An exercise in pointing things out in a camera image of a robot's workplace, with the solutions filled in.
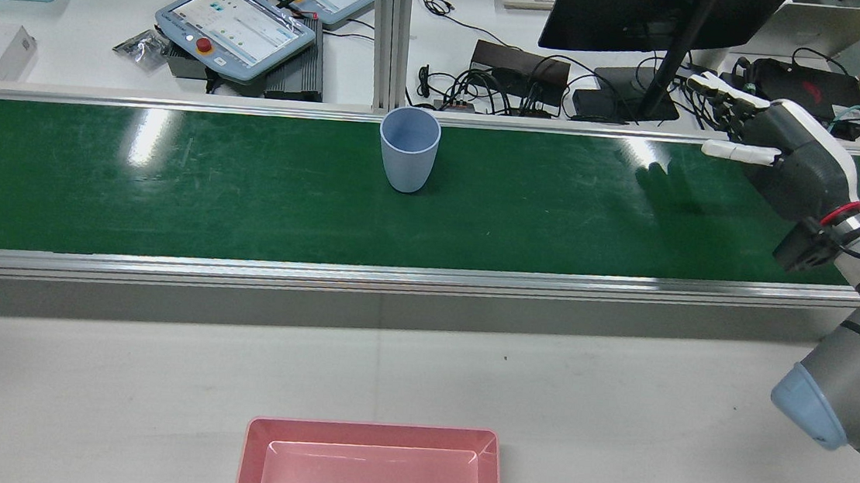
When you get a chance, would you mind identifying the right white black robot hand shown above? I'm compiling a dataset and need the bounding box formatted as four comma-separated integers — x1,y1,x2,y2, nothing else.
675,71,860,227

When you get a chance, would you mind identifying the dark flat box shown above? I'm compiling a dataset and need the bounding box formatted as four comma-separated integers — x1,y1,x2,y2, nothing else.
468,39,572,98

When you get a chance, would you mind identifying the light blue plastic cup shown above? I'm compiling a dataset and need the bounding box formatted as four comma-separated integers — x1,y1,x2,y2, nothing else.
375,103,444,196

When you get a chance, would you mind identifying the black finned box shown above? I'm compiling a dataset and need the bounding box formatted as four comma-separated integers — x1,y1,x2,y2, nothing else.
264,14,331,104

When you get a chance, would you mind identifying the pink plastic box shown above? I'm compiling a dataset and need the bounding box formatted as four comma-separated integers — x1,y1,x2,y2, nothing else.
234,408,509,483

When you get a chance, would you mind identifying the small grey box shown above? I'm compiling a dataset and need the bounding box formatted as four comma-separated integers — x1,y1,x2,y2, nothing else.
0,23,40,85

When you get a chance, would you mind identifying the black mini computer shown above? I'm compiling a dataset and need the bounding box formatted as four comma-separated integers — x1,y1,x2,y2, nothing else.
745,57,860,141

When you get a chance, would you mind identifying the silver laptop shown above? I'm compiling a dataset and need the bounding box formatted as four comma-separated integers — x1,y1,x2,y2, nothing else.
730,0,860,66

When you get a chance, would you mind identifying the black monitor stand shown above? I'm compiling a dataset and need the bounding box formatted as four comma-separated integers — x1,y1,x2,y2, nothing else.
590,0,724,129

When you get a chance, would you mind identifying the black square adapter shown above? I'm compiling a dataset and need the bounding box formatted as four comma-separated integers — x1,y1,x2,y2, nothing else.
572,88,630,124

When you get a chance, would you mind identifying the black monitor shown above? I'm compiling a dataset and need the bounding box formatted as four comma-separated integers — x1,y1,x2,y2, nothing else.
538,0,790,69

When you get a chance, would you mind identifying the green conveyor belt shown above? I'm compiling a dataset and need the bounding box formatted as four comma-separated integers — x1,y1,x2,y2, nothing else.
0,67,860,357

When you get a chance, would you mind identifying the large grey teach pendant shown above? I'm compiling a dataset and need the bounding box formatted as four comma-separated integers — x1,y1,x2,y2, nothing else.
150,0,320,90

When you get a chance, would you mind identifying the clear bag with parts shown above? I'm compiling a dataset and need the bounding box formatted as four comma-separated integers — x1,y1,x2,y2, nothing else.
112,26,173,73

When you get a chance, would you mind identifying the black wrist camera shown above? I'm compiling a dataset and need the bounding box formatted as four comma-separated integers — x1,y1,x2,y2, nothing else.
772,216,841,276

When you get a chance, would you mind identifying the black cable tangle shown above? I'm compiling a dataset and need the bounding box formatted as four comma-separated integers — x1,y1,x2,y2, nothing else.
414,61,564,121

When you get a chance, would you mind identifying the thin black cable loop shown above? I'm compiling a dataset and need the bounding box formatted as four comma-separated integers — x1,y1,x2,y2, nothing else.
409,0,499,46

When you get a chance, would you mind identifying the aluminium profile post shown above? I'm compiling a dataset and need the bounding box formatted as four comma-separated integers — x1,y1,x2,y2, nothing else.
362,0,415,117

